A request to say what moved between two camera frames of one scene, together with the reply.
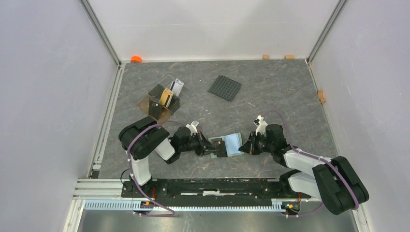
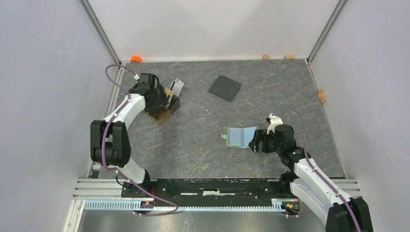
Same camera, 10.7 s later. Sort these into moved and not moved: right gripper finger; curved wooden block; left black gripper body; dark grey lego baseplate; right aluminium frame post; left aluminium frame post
Moved: right gripper finger; left black gripper body
Not moved: right aluminium frame post; curved wooden block; dark grey lego baseplate; left aluminium frame post
